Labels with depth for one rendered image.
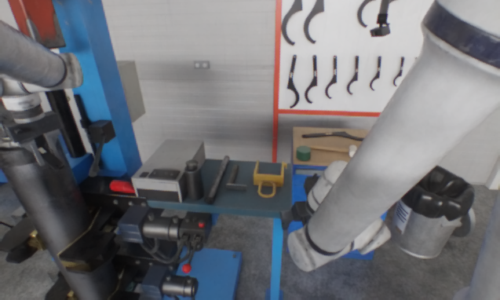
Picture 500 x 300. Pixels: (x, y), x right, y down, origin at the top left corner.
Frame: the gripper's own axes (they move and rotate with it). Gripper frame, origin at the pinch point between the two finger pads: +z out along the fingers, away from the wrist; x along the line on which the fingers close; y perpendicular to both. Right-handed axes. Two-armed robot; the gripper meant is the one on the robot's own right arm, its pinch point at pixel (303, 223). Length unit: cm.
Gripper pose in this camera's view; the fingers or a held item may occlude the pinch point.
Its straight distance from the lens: 95.9
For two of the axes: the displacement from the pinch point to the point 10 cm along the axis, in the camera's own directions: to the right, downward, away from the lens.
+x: 9.8, 0.0, 2.0
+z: -1.6, 6.2, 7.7
